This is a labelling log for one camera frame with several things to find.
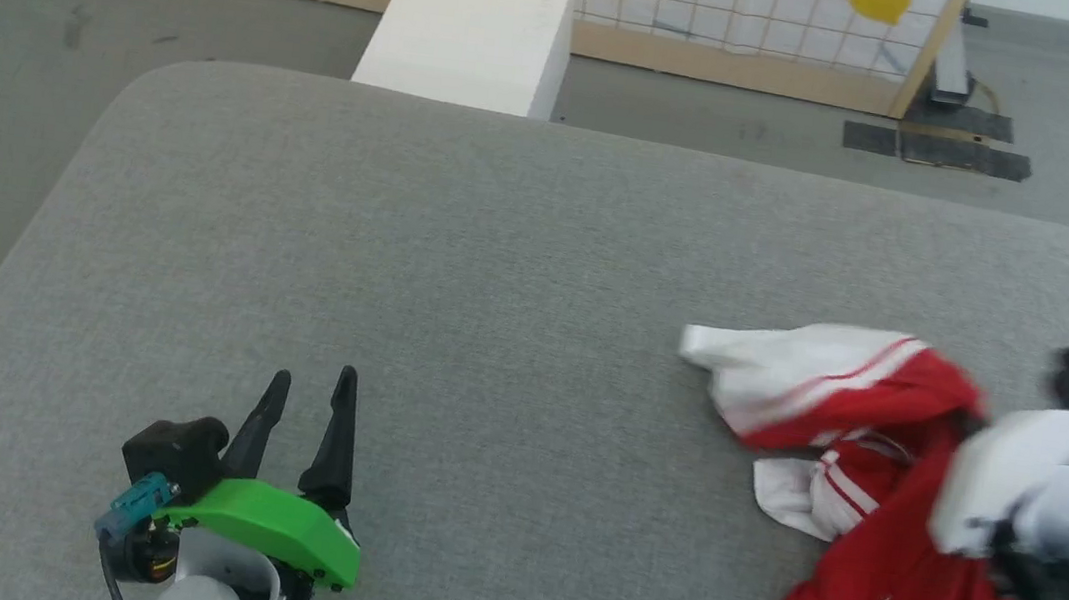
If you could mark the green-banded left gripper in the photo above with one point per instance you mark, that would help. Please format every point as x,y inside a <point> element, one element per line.
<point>278,522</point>

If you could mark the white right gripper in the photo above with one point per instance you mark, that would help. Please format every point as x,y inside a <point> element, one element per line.
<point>1009,465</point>

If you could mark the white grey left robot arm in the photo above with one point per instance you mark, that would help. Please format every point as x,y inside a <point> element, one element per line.
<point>210,585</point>

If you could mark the large black floor tape patch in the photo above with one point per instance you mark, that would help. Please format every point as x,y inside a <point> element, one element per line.
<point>934,150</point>

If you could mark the small black floor tape patch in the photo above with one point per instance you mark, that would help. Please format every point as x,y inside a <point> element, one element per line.
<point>962,121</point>

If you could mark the grey metal stand foot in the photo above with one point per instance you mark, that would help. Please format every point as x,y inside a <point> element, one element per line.
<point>951,71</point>

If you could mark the white rectangular box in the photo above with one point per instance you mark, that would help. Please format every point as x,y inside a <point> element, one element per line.
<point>469,31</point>

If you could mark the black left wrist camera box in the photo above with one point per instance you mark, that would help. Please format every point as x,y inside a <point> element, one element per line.
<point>174,460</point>

